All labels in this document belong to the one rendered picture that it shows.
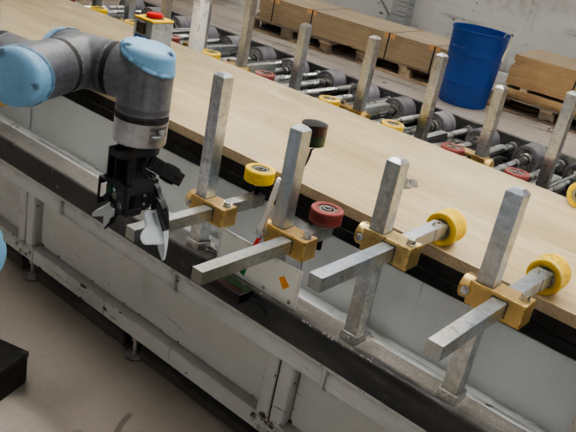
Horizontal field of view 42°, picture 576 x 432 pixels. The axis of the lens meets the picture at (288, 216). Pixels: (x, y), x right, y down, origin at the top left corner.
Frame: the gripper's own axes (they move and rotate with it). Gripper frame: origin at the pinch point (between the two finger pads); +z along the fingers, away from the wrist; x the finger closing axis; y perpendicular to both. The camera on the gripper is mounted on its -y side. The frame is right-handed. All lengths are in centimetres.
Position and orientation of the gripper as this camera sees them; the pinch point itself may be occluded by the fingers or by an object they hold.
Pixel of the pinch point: (135, 243)
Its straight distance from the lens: 139.6
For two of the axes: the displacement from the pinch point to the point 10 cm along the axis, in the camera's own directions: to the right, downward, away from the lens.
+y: -5.7, 2.3, -7.9
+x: 8.0, 3.7, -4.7
